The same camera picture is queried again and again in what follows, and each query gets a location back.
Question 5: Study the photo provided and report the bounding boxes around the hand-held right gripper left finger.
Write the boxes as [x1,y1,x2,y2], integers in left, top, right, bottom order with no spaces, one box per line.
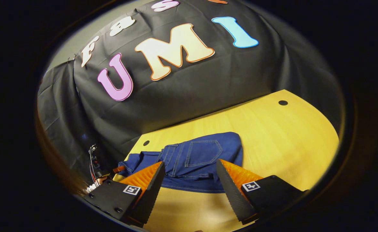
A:
[83,161,166,225]

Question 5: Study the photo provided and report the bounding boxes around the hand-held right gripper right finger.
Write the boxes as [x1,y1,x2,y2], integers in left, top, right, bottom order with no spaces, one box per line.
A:
[216,158,308,225]

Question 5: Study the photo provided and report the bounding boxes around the blue jeans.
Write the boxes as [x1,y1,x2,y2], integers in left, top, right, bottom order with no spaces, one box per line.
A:
[117,131,243,193]

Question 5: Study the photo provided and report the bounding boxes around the black backdrop cloth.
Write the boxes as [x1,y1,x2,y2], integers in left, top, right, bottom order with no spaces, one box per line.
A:
[37,0,345,194]

